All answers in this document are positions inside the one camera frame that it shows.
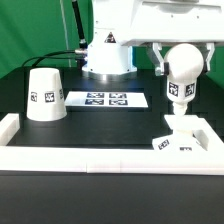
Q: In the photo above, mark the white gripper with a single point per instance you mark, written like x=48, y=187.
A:
x=175, y=21

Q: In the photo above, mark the white lamp bulb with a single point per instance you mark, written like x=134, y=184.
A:
x=185, y=65

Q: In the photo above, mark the white lamp base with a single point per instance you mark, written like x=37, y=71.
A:
x=182, y=138

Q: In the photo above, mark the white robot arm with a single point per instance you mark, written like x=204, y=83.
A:
x=119, y=25

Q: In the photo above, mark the white lamp shade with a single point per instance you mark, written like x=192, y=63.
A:
x=45, y=100

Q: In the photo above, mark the black rod with connector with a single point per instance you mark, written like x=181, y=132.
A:
x=82, y=50

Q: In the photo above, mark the white marker sheet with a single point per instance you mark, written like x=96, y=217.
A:
x=106, y=99

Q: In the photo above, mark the white U-shaped frame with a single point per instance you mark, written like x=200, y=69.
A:
x=208, y=161

